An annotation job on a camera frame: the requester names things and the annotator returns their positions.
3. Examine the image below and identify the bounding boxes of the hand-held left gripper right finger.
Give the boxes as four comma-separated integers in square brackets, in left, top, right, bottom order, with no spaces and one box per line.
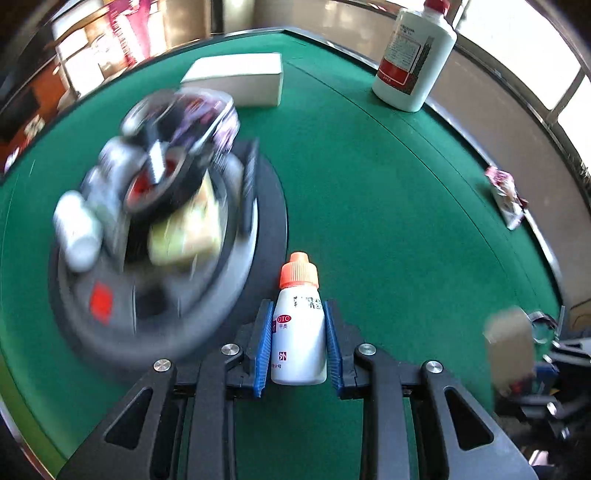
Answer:
[323,299,539,480]

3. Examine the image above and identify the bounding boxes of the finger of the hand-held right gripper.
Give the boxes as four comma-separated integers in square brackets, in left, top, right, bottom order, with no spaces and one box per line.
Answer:
[547,337,591,361]
[496,364,591,439]

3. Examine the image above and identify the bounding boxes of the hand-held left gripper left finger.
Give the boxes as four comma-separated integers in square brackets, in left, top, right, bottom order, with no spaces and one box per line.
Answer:
[58,299,274,480]

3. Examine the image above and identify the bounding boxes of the white orange-capped dropper bottle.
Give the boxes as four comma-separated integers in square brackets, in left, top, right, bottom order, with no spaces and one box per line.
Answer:
[271,251,328,386]

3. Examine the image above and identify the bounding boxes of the beige cardboard box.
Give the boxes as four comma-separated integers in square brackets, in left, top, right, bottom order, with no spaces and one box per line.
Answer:
[482,307,539,398]

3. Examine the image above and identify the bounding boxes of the glasses in clear wrap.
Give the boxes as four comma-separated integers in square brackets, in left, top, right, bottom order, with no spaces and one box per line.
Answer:
[526,311,561,344]

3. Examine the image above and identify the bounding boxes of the round grey table control panel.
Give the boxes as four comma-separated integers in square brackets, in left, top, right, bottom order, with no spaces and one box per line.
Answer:
[48,138,289,374]

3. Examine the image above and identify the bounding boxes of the red snack packet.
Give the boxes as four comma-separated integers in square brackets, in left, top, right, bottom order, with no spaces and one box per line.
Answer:
[484,166,530,230]

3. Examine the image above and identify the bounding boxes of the black slim box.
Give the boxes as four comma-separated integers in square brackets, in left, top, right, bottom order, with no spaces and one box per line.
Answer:
[238,138,260,232]

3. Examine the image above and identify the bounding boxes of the black tape roll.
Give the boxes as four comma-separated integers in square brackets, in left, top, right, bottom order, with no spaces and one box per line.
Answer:
[122,148,204,213]

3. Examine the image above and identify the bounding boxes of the white pill bottle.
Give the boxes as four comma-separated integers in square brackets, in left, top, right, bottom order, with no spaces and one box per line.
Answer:
[53,190,103,273]

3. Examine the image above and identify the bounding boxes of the grey white tube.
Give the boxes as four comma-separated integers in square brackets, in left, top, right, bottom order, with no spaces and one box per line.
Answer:
[83,138,139,217]

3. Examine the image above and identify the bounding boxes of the clear case with purple print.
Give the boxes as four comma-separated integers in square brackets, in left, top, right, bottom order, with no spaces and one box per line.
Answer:
[122,90,241,153]

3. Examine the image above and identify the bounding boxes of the white flat box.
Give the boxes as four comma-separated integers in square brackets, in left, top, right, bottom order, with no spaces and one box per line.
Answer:
[180,52,284,108]

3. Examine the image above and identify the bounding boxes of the large white bottle red label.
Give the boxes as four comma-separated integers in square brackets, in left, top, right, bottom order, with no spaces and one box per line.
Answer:
[372,0,459,113]

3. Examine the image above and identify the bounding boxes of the red cloth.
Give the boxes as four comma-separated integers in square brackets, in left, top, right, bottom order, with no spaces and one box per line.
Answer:
[106,0,167,61]

